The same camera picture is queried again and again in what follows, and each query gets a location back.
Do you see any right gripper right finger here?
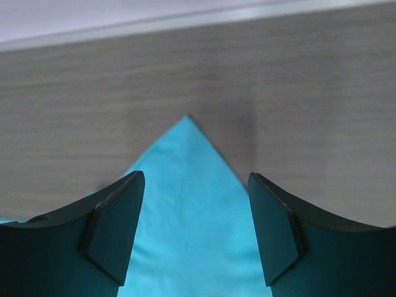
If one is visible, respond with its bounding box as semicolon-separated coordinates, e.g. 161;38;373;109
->
248;173;395;296

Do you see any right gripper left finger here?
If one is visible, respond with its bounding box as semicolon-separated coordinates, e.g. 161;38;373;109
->
1;171;145;296

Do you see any turquoise t shirt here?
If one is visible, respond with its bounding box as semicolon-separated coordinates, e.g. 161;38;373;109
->
0;113;273;297

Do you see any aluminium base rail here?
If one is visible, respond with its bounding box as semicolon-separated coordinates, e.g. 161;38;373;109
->
1;1;378;52

